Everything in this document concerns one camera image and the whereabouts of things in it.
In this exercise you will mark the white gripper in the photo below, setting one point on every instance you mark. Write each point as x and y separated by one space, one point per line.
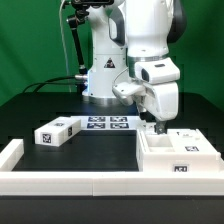
162 102

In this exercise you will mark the white cabinet body box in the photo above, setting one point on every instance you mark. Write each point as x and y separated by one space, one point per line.
155 153

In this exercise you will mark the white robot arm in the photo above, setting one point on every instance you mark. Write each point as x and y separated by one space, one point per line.
130 56

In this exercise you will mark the white cabinet top block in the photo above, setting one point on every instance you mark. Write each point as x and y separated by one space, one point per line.
58 131

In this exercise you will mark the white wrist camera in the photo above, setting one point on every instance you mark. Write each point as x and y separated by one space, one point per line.
125 92

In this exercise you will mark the white marker base plate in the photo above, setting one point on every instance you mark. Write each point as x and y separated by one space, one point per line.
110 122

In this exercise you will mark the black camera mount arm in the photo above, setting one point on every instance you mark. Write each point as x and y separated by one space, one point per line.
81 13

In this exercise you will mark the white U-shaped border frame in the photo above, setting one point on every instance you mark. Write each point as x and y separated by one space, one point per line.
29 183

